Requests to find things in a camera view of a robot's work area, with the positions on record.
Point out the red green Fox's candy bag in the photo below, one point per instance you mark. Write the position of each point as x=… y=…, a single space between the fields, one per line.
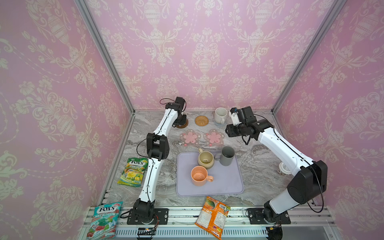
x=104 y=221

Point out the white mug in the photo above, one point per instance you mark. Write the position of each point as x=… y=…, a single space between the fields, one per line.
x=220 y=115

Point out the orange pink mug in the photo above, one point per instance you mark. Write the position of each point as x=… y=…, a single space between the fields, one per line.
x=200 y=176

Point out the pink flower coaster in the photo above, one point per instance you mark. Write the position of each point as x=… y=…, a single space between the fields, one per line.
x=190 y=138
x=214 y=138

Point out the woven rattan coaster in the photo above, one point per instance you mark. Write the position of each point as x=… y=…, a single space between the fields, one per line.
x=201 y=121

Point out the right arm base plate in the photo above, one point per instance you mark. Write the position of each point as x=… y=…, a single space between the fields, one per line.
x=265 y=216

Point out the aluminium front rail frame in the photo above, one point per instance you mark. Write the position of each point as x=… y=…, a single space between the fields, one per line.
x=240 y=223

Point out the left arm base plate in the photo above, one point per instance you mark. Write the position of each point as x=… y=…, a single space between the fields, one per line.
x=160 y=217

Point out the brown wooden coaster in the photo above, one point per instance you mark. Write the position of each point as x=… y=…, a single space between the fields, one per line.
x=184 y=125

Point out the blue woven coaster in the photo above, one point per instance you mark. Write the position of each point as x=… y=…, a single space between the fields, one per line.
x=220 y=125

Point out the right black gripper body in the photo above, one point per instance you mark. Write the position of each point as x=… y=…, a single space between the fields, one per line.
x=231 y=130

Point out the grey mug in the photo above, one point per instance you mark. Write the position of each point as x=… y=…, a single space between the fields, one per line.
x=225 y=157

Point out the white lidded paper cup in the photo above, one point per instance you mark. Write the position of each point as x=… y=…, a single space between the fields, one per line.
x=283 y=169

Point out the orange snack bag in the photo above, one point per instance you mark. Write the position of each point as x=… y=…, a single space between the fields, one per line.
x=212 y=217

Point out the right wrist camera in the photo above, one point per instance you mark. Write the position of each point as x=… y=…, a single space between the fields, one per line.
x=234 y=116

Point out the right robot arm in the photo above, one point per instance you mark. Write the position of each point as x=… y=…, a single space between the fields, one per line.
x=309 y=176

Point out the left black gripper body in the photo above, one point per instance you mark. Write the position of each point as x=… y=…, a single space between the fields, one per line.
x=180 y=120

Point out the beige ceramic mug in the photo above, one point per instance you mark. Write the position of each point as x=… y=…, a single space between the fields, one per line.
x=205 y=159

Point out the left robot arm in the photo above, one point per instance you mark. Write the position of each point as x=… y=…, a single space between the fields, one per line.
x=157 y=146

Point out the green yellow Fox's candy bag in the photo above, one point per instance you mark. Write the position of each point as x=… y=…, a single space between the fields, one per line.
x=133 y=172

